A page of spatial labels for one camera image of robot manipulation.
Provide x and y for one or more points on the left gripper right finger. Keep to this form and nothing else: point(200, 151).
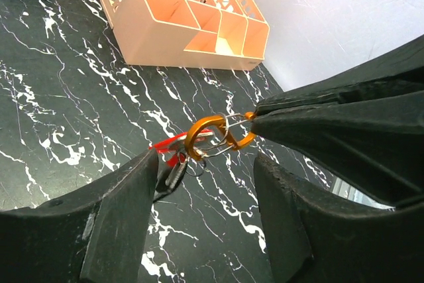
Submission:
point(313, 235)

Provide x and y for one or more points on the orange keyring carabiner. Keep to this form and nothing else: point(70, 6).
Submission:
point(220, 124)

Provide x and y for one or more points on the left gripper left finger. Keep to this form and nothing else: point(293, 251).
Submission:
point(93, 234)

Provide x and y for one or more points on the orange file organizer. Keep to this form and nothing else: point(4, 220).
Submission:
point(214, 34)

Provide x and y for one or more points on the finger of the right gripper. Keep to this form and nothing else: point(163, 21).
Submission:
point(375, 143)
point(394, 64)

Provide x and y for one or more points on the key with red tag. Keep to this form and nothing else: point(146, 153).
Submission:
point(176, 143)

